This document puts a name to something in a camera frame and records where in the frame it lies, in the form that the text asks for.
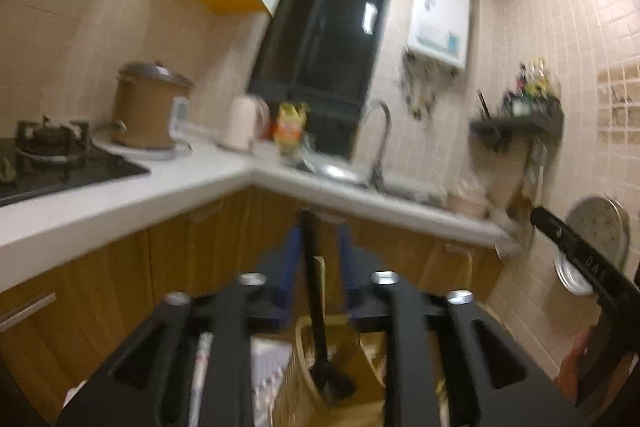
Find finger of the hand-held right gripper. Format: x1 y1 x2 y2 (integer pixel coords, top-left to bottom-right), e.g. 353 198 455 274
530 206 640 308

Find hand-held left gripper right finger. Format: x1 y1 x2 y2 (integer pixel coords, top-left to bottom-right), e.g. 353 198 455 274
336 222 583 427

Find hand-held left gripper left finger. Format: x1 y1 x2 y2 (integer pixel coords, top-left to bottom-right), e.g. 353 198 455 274
57 224 306 427

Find black kitchen utensil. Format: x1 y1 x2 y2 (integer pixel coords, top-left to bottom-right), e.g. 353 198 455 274
300 209 359 408

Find yellow plastic utensil basket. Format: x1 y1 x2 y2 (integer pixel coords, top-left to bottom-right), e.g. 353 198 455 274
292 314 392 427

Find person's right hand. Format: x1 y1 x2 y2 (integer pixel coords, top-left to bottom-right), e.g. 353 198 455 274
556 326 603 405

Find round metal steamer tray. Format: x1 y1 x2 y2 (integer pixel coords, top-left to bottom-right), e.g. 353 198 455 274
554 197 632 296

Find hanging ladle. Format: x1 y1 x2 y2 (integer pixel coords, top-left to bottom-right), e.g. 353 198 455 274
520 147 549 218

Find steel kitchen sink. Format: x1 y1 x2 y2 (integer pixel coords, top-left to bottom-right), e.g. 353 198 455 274
295 159 446 208

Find steel kitchen faucet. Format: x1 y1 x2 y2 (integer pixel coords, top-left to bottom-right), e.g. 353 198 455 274
352 99 393 190

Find yellow dish soap bottle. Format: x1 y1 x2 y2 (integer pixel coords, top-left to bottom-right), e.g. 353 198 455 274
274 102 310 156

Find cream electric kettle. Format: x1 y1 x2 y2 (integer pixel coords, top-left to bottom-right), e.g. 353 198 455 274
219 94 271 152

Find row of condiment bottles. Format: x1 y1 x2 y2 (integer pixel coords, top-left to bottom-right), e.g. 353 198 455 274
502 59 556 115

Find kitchen counter with wooden cabinets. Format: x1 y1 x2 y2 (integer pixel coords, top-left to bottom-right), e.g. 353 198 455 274
0 137 526 427

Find water heater pipes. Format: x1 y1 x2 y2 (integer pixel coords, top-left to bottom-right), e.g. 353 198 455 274
400 52 463 120

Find dark window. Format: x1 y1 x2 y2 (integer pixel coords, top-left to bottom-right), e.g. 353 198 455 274
248 0 396 162

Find brown rice cooker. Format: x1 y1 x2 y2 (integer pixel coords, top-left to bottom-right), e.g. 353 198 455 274
111 62 195 151

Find black gas stove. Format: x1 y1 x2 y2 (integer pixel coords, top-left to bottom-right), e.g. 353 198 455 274
0 117 152 208

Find dark wall shelf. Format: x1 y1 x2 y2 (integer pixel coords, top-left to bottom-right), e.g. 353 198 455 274
470 107 564 152

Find white wall water heater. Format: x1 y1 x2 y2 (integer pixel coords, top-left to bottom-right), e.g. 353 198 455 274
406 0 472 69

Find metal cabinet handle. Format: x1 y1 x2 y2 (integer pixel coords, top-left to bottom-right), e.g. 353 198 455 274
0 293 57 333

